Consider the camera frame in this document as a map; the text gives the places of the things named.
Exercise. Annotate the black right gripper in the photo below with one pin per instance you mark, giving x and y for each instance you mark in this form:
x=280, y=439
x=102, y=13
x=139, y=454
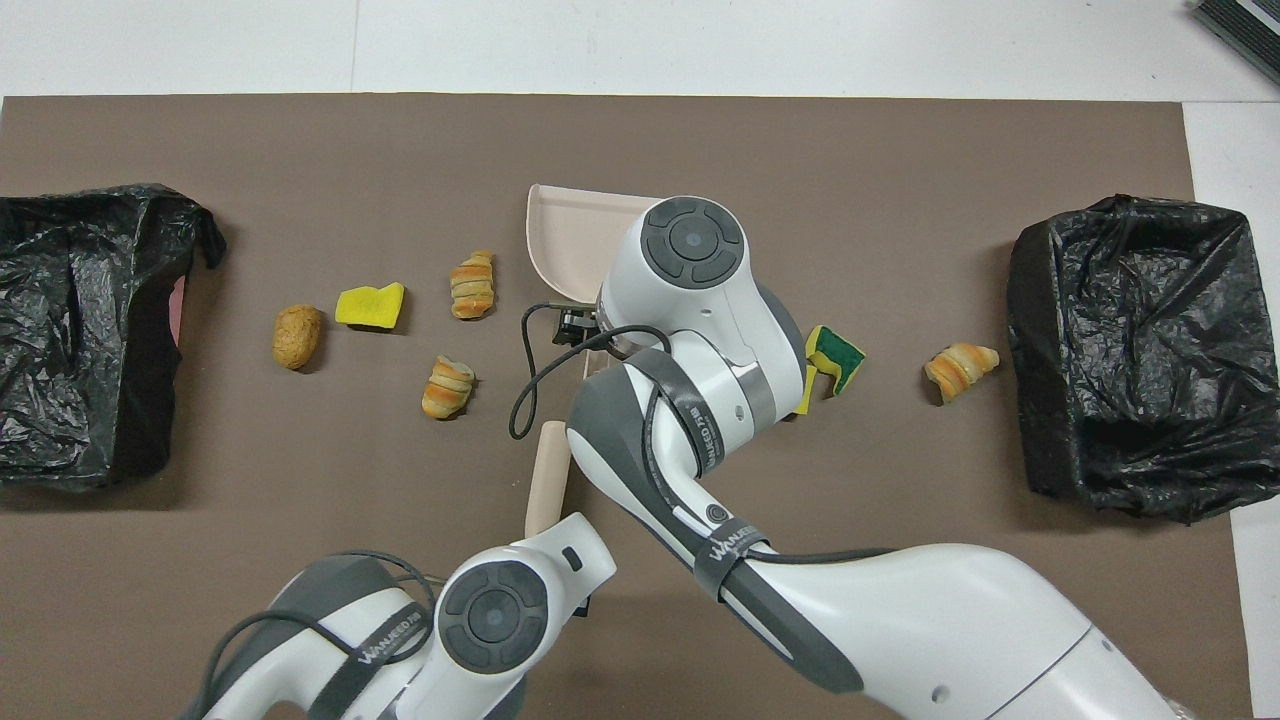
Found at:
x=582, y=328

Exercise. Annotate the beige plastic dustpan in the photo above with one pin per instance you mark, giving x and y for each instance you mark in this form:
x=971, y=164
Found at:
x=575, y=240

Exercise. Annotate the croissant piece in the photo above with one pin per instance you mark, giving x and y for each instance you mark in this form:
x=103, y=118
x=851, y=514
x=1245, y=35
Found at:
x=472, y=286
x=960, y=370
x=448, y=388

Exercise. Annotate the beige brush black bristles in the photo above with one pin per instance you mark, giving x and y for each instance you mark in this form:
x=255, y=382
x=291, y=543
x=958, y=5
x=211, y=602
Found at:
x=548, y=480

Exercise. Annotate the large yellow sponge piece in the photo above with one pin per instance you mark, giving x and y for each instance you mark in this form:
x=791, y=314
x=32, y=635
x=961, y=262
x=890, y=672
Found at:
x=370, y=306

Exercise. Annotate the green and yellow sponge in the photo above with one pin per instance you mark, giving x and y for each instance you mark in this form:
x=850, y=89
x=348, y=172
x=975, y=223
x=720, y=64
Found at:
x=840, y=358

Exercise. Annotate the brown bread roll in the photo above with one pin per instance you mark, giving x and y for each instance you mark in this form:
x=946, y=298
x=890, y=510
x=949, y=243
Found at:
x=298, y=337

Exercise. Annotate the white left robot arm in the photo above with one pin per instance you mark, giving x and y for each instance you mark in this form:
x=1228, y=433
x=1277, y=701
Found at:
x=480, y=620

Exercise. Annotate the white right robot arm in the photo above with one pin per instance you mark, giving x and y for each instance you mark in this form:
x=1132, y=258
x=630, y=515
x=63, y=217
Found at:
x=900, y=620

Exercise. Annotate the black bag lined bin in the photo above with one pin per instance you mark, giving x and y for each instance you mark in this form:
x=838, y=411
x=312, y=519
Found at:
x=1140, y=360
x=80, y=340

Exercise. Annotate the brown table mat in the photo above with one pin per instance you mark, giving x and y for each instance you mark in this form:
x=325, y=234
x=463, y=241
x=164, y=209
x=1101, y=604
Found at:
x=300, y=150

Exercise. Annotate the grey ribbed device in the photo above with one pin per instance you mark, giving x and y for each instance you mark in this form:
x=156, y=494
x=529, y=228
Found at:
x=1245, y=30

